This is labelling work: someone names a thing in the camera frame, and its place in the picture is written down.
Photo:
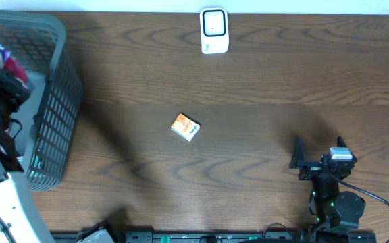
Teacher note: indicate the teal wet wipes pack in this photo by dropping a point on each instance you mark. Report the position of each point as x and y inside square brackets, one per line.
[38, 163]

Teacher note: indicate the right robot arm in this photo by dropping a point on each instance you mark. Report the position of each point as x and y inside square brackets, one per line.
[337, 212]

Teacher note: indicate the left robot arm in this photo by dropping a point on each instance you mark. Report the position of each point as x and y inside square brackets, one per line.
[20, 220]

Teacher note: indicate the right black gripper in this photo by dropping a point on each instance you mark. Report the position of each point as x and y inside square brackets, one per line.
[310, 169]

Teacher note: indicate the white barcode scanner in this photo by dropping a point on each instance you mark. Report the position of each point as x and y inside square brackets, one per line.
[214, 30]

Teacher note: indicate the orange tissue pack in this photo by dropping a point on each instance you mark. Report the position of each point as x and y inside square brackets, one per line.
[185, 127]

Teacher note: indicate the grey plastic mesh basket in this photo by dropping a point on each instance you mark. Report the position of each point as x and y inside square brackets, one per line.
[49, 116]

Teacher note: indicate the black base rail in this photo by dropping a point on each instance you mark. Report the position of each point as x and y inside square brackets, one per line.
[103, 232]

